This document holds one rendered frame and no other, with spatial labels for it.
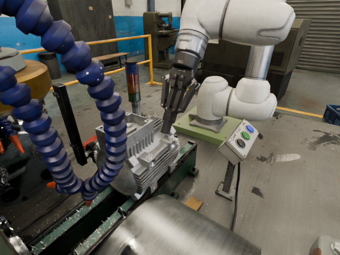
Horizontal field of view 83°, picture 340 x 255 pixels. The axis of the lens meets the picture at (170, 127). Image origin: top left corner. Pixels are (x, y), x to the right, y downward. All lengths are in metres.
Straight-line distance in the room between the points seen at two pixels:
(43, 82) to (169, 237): 0.26
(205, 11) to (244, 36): 0.12
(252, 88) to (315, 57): 6.06
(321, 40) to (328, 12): 0.64
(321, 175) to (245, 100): 0.45
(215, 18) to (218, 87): 0.49
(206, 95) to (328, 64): 6.20
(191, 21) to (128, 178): 0.50
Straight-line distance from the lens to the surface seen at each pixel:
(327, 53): 7.03
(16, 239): 0.45
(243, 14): 0.57
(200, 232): 0.28
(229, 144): 0.58
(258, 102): 1.00
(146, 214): 0.29
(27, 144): 0.65
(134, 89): 0.93
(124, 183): 0.64
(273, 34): 0.58
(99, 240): 0.56
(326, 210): 0.92
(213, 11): 0.59
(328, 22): 6.95
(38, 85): 0.31
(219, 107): 1.03
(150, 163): 0.50
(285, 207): 0.86
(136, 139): 0.50
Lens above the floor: 1.40
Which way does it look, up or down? 31 degrees down
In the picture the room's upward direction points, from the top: straight up
